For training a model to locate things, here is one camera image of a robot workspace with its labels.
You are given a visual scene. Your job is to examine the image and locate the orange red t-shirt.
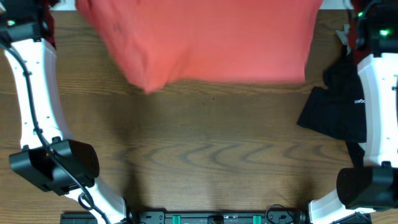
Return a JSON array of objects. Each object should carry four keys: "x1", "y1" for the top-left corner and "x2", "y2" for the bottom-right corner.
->
[{"x1": 75, "y1": 0, "x2": 322, "y2": 93}]

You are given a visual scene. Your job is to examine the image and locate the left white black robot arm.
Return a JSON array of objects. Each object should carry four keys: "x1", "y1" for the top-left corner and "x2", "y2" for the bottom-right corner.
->
[{"x1": 1, "y1": 0, "x2": 132, "y2": 223}]

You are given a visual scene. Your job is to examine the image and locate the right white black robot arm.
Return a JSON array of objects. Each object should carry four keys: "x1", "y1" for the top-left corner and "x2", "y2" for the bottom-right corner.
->
[{"x1": 295, "y1": 0, "x2": 397, "y2": 223}]

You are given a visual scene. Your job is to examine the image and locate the black garment with logo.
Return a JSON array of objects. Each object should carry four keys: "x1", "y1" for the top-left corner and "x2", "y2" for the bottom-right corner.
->
[{"x1": 297, "y1": 49, "x2": 366, "y2": 167}]

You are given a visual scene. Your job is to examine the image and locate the grey cloth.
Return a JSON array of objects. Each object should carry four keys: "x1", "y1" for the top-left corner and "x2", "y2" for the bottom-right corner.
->
[{"x1": 335, "y1": 24, "x2": 351, "y2": 47}]

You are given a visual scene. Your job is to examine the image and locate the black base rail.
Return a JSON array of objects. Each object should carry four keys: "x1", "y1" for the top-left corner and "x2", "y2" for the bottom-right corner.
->
[{"x1": 60, "y1": 208, "x2": 373, "y2": 224}]

